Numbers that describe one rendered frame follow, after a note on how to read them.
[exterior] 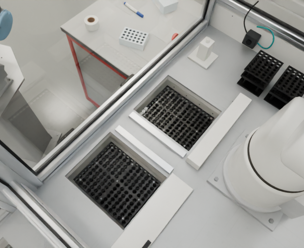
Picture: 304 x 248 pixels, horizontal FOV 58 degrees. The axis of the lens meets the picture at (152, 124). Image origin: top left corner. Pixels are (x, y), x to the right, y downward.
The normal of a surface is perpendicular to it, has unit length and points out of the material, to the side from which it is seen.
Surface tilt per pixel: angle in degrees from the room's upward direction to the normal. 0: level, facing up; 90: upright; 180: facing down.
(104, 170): 0
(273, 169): 75
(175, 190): 0
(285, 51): 90
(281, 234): 0
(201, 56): 90
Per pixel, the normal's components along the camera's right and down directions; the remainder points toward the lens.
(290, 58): -0.64, 0.67
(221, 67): 0.04, -0.46
